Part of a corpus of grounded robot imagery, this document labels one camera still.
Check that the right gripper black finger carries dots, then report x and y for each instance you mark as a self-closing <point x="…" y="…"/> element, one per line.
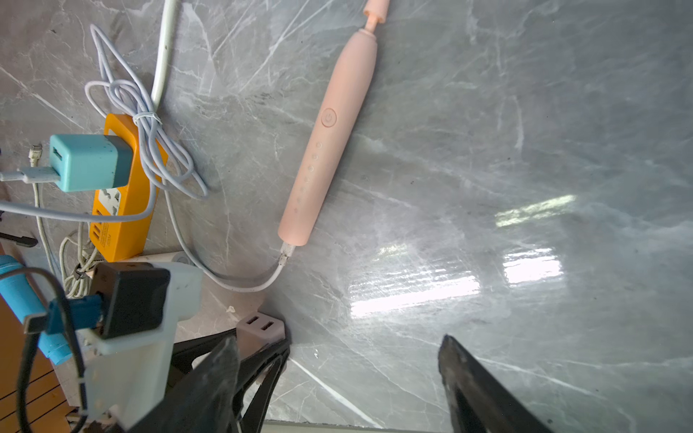
<point x="477" y="401"/>

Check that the pink charger adapter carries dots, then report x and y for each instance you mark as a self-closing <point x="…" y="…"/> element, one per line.
<point x="257" y="331"/>

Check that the white electric toothbrush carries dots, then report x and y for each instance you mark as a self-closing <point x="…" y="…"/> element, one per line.
<point x="173" y="257"/>

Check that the orange power strip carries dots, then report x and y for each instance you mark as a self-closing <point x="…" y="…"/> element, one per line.
<point x="117" y="242"/>

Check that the pink electric toothbrush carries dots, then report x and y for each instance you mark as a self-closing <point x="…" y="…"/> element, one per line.
<point x="343" y="100"/>

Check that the teal charger adapter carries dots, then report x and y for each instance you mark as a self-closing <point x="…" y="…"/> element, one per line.
<point x="90" y="162"/>

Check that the blue handheld microphone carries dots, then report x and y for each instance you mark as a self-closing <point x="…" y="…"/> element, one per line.
<point x="21" y="298"/>

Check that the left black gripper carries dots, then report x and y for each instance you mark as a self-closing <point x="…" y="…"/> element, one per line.
<point x="213" y="390"/>

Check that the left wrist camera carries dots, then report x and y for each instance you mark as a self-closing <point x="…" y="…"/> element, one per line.
<point x="121" y="335"/>

